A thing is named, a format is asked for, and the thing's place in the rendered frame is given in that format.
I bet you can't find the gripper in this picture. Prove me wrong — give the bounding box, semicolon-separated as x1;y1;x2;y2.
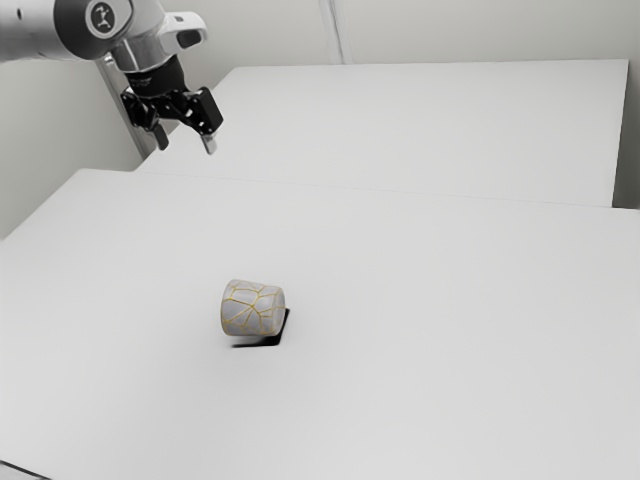
120;56;225;156

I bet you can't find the grey mug with gold cracks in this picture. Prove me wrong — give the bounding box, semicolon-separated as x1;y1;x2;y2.
220;279;288;338

